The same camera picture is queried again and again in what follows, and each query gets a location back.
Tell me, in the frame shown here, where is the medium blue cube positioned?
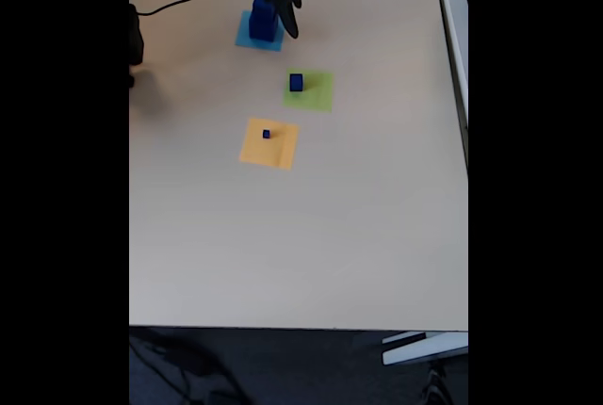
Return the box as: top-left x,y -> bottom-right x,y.
253,0 -> 280,20

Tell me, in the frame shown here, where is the green paper square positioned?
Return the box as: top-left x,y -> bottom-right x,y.
281,67 -> 335,113

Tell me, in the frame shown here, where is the large blue cube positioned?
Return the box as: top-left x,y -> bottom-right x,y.
248,9 -> 284,43

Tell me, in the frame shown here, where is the orange paper square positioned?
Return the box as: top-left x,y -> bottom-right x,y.
237,116 -> 301,171

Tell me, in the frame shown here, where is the white table foot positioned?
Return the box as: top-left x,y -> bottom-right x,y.
381,330 -> 469,366

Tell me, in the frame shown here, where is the white neighbouring desk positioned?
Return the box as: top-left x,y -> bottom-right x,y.
432,0 -> 469,173

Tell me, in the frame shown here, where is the blue paper square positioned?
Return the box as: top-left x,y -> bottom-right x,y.
234,8 -> 288,53

